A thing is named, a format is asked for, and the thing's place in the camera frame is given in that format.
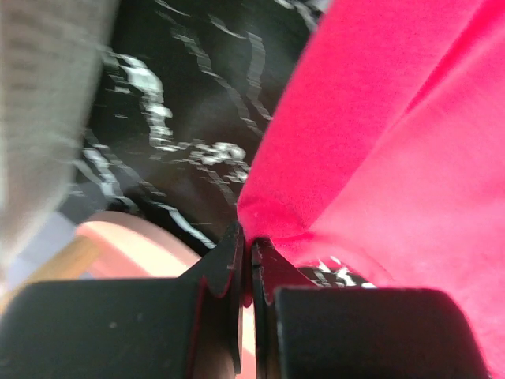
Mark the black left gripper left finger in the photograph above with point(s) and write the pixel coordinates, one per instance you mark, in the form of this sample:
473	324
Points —
183	327

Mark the red t shirt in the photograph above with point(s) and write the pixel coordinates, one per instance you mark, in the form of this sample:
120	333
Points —
386	155

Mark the white plastic basket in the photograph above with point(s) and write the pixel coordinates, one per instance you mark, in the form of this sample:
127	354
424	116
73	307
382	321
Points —
50	55

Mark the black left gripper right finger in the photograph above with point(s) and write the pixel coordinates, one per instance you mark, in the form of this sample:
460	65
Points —
307	331

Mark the pink three tier shelf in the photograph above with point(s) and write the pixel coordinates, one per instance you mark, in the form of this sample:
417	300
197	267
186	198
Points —
114	245

